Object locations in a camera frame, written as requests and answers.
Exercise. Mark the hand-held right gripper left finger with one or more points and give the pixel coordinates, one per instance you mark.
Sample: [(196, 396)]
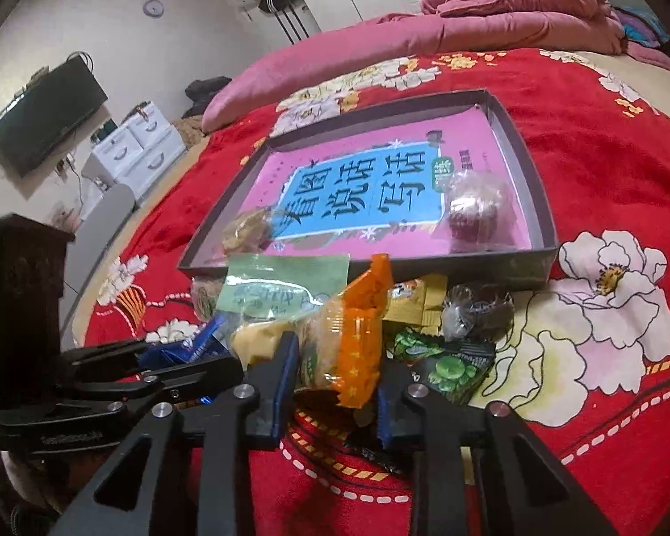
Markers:
[(282, 396)]

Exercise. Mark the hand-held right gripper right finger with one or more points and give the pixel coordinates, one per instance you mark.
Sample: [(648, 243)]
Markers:
[(386, 413)]

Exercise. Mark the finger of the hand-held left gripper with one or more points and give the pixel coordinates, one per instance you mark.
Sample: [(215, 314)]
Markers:
[(195, 374), (103, 354)]

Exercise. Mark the blue snack packet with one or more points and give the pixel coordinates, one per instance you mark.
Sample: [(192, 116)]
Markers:
[(187, 349)]

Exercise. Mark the orange-ended cracker packet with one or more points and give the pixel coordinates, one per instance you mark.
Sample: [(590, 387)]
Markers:
[(357, 340)]

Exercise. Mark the black and green snack packet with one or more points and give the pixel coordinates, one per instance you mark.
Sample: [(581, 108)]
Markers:
[(452, 365)]

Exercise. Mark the pale green snack packet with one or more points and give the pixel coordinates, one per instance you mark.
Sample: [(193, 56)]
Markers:
[(279, 285)]

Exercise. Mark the yellow snack packet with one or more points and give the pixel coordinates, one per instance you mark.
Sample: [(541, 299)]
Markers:
[(419, 301)]

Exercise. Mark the dark brown candy clear wrapper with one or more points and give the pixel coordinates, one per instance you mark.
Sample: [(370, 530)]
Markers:
[(477, 312)]

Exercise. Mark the brown cookie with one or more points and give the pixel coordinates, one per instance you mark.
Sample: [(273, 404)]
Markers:
[(247, 231)]

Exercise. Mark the dark grey shallow box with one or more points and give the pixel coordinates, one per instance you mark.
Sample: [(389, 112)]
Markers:
[(508, 273)]

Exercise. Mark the round pastry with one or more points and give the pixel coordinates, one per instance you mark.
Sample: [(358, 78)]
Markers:
[(474, 209)]

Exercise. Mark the small dark container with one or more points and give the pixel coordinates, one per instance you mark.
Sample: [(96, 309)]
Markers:
[(105, 131)]

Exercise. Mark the white drawer cabinet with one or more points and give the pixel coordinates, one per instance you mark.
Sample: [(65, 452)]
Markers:
[(139, 148)]

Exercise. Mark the brown plush cushion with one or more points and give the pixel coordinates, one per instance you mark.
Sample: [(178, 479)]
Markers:
[(188, 131)]

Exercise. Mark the pink book with blue label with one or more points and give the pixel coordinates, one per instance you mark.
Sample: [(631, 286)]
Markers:
[(368, 151)]

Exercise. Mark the dark bag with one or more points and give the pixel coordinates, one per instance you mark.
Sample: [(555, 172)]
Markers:
[(206, 92)]

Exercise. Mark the red floral blanket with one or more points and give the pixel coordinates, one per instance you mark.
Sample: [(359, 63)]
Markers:
[(592, 139)]

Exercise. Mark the pink quilt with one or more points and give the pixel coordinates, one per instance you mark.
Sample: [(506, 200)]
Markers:
[(368, 50)]

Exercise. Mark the colourful cloth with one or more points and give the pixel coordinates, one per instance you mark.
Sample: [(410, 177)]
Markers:
[(642, 28)]

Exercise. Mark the black wall television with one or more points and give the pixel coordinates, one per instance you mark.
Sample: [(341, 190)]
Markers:
[(44, 117)]

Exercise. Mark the round wall clock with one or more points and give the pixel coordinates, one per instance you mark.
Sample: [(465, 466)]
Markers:
[(153, 8)]

